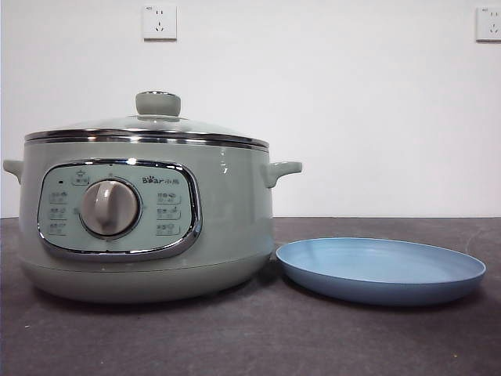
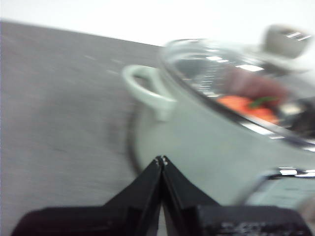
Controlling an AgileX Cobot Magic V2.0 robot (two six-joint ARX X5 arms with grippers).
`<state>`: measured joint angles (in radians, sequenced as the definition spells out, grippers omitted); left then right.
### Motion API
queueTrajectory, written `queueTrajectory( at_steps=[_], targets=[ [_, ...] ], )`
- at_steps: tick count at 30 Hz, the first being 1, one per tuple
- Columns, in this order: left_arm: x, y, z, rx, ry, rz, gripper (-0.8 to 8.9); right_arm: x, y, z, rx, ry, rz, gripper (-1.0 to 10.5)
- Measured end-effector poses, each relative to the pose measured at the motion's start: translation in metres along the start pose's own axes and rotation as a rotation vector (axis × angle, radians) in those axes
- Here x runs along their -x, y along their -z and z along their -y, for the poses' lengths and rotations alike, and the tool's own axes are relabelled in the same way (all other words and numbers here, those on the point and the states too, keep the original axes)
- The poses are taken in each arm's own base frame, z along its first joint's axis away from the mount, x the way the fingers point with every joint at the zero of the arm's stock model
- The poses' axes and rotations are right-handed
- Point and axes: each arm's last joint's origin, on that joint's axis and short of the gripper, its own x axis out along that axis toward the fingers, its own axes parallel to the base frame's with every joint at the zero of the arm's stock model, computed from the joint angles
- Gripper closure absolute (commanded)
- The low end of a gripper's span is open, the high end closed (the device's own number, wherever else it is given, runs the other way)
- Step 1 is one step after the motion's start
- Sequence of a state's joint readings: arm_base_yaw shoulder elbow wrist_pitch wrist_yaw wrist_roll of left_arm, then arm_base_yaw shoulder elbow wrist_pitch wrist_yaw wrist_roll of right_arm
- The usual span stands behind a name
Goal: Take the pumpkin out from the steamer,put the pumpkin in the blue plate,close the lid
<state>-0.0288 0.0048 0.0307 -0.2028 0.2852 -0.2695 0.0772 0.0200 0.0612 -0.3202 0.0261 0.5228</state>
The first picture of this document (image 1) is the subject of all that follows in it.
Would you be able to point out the glass lid with green knob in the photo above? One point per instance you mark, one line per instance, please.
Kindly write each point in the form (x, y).
(157, 105)

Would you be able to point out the pale green electric steamer pot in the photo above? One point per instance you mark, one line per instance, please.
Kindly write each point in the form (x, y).
(227, 219)

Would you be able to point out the blue round plate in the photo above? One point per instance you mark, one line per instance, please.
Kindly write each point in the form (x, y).
(375, 266)

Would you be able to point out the white wall socket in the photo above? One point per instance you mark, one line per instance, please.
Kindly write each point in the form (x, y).
(489, 23)
(159, 21)

